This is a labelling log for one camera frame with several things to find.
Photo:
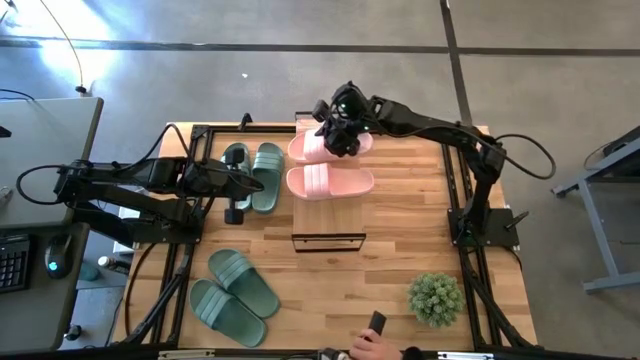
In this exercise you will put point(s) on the artificial green plant ball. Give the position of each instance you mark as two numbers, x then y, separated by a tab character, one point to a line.
436	300

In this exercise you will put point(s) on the wooden shelf black metal frame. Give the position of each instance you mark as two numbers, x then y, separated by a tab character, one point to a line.
327	217

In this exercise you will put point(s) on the black caster wheel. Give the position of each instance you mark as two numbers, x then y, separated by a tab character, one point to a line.
72	332

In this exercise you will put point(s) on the light grey desk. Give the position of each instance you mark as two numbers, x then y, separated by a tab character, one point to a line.
45	160

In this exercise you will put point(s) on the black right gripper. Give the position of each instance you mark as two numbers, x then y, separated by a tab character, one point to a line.
342	140

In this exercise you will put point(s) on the person's hand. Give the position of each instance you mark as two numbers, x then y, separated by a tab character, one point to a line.
372	347

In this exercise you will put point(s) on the black flat device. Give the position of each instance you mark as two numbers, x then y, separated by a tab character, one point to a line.
622	142

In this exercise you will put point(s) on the grey metal table frame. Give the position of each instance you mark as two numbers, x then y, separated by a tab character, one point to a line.
615	282

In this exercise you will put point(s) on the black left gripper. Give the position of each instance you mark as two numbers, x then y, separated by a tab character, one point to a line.
205	177

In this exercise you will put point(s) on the white box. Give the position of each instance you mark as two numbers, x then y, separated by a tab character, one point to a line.
122	212

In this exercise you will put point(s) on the white capped bottle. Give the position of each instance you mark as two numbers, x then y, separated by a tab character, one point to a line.
112	263

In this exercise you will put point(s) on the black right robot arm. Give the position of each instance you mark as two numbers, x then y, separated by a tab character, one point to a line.
430	132

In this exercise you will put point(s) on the black computer mouse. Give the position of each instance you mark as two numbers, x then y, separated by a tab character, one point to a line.
57	257

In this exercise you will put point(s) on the black keyboard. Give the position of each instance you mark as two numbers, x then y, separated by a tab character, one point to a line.
12	265

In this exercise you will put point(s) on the silver metal bracket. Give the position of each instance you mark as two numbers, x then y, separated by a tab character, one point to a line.
465	355
185	354

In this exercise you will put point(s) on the black aluminium table frame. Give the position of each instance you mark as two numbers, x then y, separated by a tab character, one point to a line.
260	129

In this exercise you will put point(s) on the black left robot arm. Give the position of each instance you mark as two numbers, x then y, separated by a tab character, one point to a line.
125	175

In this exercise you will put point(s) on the teal round object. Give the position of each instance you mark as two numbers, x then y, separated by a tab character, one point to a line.
89	272

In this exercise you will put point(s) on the dark grey desk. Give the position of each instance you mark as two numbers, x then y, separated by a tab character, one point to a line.
30	310

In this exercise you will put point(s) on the pink slide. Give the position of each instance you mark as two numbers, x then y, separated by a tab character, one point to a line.
345	182
305	147

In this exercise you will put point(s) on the black phone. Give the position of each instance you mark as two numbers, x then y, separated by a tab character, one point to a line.
377	322

